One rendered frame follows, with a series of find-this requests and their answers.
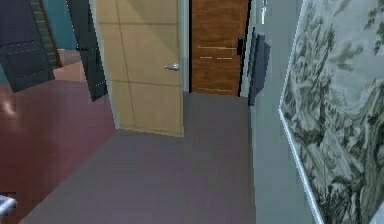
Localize brown wooden room door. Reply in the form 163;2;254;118
190;0;251;97

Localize white grey object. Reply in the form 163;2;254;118
0;194;18;216

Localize dark grey room door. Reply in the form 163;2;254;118
65;0;109;103

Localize black panelled room door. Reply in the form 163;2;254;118
0;0;56;93

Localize grey landscape wall picture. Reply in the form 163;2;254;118
278;0;384;224

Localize dark framed wall picture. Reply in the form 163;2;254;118
247;27;272;107

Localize light wooden room door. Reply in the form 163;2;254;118
94;0;185;138

